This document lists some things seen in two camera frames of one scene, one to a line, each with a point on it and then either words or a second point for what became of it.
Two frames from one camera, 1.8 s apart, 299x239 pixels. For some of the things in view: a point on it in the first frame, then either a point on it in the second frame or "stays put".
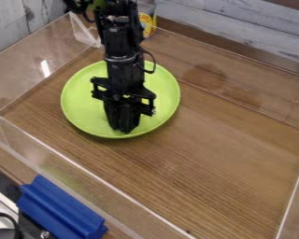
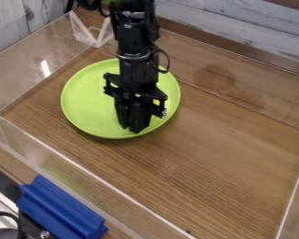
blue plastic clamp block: x=59 y=210 stays put
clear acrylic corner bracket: x=82 y=33 stays put
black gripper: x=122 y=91 -> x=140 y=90
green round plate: x=84 y=110 stays put
